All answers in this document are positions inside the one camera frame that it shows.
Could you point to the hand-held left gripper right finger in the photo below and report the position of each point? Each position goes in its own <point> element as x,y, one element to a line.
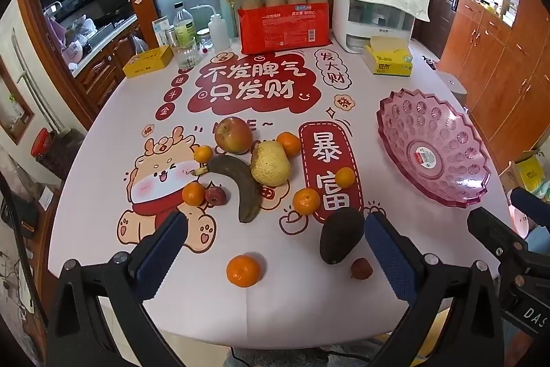
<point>389,255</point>

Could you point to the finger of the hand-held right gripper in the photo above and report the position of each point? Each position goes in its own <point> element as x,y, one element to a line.
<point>494,231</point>
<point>530,207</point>

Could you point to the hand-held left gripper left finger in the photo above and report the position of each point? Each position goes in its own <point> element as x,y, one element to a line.
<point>161,251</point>

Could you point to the red lychee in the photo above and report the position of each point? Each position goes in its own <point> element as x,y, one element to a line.
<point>361,268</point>
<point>214,195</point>

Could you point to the dark avocado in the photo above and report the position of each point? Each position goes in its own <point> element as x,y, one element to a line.
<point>339,236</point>

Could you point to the orange tangerine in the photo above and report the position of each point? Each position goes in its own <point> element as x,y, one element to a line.
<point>243,270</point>
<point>345,177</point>
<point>288,144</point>
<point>306,200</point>
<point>203,154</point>
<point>194,193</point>

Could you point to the overripe brown banana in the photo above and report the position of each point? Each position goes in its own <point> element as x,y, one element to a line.
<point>240,186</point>

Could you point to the pink plastic fruit bowl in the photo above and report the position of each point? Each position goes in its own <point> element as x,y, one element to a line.
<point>434,126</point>

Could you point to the red apple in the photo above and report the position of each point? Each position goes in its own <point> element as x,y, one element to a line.
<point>233,135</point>

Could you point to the yellow pear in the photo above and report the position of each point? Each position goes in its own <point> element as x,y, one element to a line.
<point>268,164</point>

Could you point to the pink plastic stool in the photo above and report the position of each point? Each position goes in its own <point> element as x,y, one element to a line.
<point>520,221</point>

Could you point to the yellow green bag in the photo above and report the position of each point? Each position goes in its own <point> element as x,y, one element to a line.
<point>530,173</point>

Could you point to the cardboard box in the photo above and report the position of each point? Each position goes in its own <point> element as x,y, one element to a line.
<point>511,173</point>

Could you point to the person's grey fleece top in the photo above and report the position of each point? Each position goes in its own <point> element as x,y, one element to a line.
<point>300,355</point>

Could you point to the grey plastic stool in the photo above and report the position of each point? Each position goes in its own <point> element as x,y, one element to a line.
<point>451,85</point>

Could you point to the dark sneakers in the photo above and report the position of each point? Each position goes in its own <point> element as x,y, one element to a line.
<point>429,61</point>

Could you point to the flat yellow box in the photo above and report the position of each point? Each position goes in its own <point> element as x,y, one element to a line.
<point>148,61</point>

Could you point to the yellow tissue box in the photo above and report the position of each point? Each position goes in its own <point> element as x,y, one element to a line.
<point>389,59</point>

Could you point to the wooden kitchen cabinet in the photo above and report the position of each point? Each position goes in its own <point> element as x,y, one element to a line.
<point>107,61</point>

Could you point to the clear drinking glass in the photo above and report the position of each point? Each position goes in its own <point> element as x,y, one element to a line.
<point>189,55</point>

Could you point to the clear plastic bag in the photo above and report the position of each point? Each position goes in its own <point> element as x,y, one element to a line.
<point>138,44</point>

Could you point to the small glass jar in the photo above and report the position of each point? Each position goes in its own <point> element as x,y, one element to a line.
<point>203,40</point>

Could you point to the small metal can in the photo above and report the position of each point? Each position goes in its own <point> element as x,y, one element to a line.
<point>170,36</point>

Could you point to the white and teal carton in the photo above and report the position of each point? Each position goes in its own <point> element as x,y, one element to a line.
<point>160,29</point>

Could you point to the glass bottle with green label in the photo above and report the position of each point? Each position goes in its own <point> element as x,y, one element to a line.
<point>184,27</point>

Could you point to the white squeeze wash bottle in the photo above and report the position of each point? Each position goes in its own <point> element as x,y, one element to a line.
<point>219,32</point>

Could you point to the white countertop storage dispenser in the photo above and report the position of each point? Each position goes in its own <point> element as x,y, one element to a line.
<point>369,27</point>

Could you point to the red pack of bottles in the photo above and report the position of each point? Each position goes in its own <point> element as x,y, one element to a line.
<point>285,27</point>

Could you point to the wooden wall cabinet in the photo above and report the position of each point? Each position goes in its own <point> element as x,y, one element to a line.
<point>502,61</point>

